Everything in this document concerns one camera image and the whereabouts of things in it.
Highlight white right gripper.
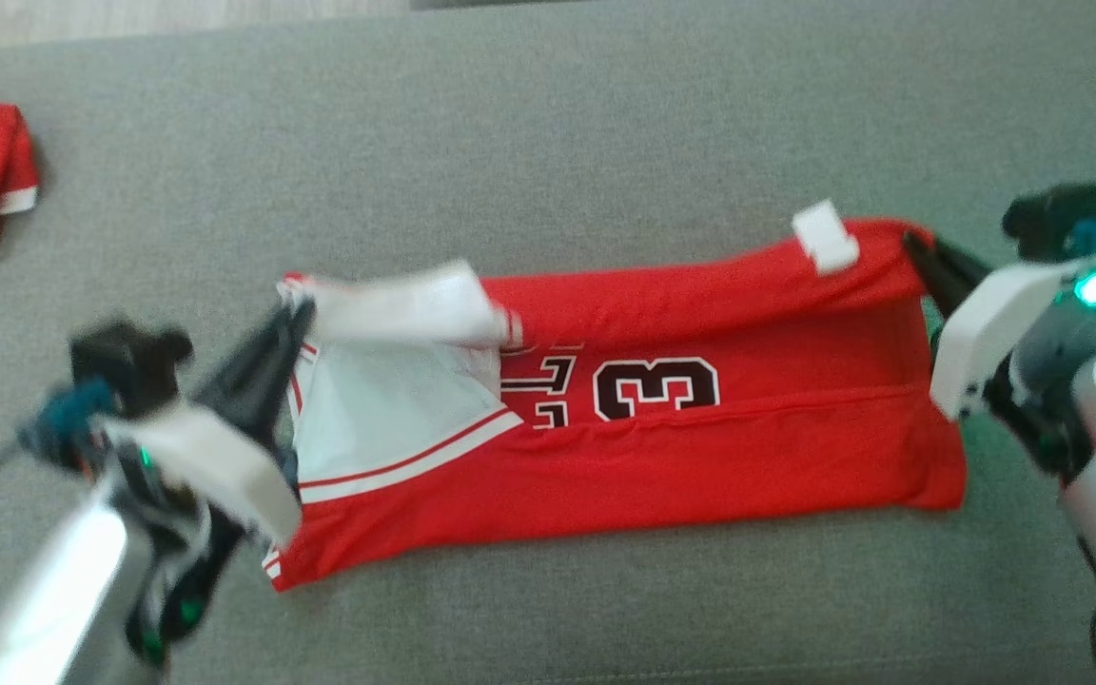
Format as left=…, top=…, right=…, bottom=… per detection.
left=902, top=228, right=1084, bottom=422

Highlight blue left camera connector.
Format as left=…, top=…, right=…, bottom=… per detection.
left=17, top=379, right=121, bottom=472

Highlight large grey sofa seat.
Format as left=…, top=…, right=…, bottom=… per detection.
left=0, top=0, right=1096, bottom=685

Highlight red basketball shorts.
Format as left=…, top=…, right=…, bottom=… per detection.
left=263, top=202, right=969, bottom=593

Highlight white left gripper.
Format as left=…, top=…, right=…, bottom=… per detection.
left=106, top=301, right=318, bottom=548

